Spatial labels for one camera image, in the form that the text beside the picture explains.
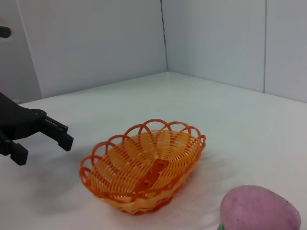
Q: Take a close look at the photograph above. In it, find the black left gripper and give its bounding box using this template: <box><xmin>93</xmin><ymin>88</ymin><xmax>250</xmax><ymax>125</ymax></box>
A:
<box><xmin>0</xmin><ymin>92</ymin><xmax>74</xmax><ymax>166</ymax></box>

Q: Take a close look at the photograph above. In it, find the orange woven plastic basket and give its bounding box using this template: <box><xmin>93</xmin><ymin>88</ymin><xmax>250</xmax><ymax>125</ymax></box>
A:
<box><xmin>79</xmin><ymin>119</ymin><xmax>207</xmax><ymax>215</ymax></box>

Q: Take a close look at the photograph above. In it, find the pink toy peach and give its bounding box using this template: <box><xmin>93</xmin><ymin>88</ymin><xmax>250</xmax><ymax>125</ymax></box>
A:
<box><xmin>219</xmin><ymin>184</ymin><xmax>302</xmax><ymax>230</ymax></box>

